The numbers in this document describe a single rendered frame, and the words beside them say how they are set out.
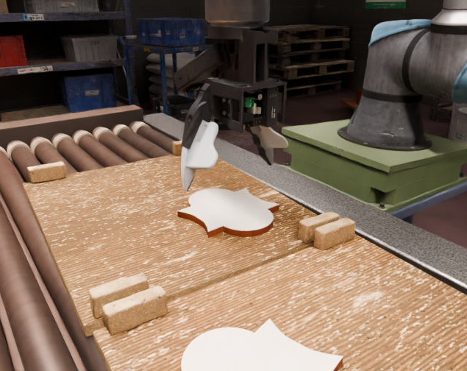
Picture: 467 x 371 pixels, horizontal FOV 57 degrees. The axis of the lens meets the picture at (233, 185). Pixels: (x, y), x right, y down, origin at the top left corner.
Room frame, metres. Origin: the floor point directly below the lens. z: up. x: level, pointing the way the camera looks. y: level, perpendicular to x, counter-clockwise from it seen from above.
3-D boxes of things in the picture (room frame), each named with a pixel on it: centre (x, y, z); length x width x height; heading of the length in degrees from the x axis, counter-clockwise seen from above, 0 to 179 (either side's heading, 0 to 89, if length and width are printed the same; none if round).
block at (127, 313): (0.33, 0.09, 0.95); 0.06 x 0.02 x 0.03; 123
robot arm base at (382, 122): (0.87, -0.32, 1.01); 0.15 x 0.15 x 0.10
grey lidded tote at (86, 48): (4.64, 1.48, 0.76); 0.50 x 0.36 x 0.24; 130
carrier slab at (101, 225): (0.59, 0.10, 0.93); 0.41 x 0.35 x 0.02; 32
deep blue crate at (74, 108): (4.64, 1.56, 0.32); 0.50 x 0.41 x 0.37; 121
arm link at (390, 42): (0.87, -0.33, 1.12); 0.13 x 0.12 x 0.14; 29
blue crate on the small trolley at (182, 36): (3.94, 0.54, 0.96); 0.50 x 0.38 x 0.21; 49
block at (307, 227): (0.50, -0.11, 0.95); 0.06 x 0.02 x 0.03; 122
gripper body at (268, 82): (0.54, -0.01, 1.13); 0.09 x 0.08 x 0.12; 39
